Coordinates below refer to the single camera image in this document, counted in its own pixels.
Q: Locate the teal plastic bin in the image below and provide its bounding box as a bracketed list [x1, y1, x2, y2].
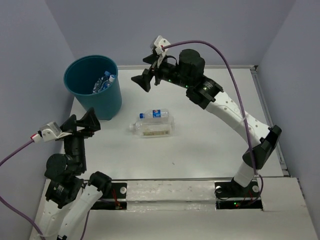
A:
[63, 55, 122, 120]

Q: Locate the white front platform board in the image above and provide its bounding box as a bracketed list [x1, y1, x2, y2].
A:
[28, 176, 317, 240]

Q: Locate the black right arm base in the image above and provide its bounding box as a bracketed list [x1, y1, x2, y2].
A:
[214, 180, 263, 210]

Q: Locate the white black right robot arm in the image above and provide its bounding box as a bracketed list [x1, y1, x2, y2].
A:
[131, 49, 282, 198]

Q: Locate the large clear square bottle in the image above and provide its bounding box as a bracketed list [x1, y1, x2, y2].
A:
[129, 117, 175, 138]

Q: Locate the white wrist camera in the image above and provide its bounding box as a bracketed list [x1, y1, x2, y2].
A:
[30, 121, 72, 143]
[150, 35, 170, 67]

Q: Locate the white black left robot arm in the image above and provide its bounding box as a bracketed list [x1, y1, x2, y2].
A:
[31, 107, 112, 240]

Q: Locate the crushed bluish blue cap bottle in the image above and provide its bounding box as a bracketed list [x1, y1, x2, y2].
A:
[92, 76, 106, 94]

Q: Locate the blue cap Pepsi bottle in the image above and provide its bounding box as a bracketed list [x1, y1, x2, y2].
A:
[139, 108, 170, 119]

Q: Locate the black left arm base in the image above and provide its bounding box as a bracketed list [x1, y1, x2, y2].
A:
[91, 181, 128, 211]

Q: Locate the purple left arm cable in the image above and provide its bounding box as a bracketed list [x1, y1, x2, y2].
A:
[0, 139, 91, 240]

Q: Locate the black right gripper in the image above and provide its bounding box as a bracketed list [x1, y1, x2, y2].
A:
[130, 54, 191, 94]

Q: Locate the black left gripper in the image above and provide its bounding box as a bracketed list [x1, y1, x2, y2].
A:
[60, 105, 102, 171]

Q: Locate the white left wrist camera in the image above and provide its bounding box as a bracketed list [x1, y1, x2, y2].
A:
[30, 121, 72, 143]

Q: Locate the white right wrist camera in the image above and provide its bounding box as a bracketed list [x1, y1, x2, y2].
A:
[150, 35, 170, 67]

